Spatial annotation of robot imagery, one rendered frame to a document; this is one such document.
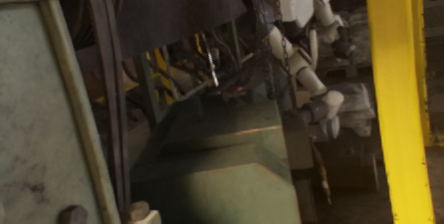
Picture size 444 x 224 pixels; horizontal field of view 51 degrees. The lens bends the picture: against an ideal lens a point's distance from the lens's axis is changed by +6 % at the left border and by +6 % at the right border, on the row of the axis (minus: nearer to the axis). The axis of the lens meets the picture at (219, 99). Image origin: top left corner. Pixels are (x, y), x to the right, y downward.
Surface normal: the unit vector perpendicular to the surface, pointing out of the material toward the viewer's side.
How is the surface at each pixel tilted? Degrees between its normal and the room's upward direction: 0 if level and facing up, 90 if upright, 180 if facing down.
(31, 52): 90
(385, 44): 90
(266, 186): 90
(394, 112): 90
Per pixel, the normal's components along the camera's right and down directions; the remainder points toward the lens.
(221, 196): -0.06, 0.25
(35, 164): 0.90, -0.07
